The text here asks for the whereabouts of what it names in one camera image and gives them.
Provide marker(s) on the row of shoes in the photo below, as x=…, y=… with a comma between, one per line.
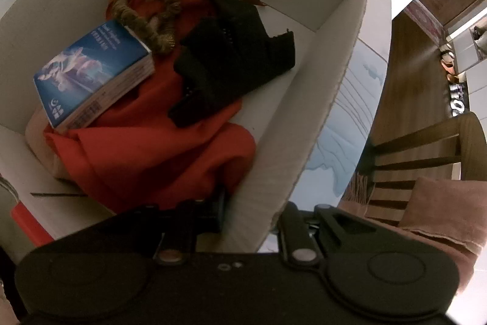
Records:
x=454, y=92

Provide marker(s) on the red cloth bag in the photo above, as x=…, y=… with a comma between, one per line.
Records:
x=159, y=157

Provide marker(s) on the pink fringed blanket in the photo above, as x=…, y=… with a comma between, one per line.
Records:
x=437, y=207

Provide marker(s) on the red patterned rug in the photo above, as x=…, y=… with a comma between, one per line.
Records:
x=426, y=20

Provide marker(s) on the blue white printed tablecloth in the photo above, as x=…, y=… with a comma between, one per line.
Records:
x=354, y=100

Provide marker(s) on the black knitted cloth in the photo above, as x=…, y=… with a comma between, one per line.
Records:
x=232, y=58

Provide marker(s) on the wooden chair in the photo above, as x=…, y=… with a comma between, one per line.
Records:
x=426, y=142

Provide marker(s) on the white cardboard box red trim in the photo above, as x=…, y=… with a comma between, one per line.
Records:
x=289, y=12

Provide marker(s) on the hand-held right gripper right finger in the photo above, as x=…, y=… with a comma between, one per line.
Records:
x=293, y=229

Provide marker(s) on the golden brown scrunchie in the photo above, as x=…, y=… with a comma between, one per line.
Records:
x=159, y=39

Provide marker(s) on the white cabinets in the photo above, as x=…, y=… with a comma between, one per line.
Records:
x=471, y=51

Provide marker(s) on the blue paperback book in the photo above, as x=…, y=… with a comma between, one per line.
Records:
x=87, y=70

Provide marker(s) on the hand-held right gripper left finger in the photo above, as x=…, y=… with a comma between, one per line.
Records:
x=182, y=229

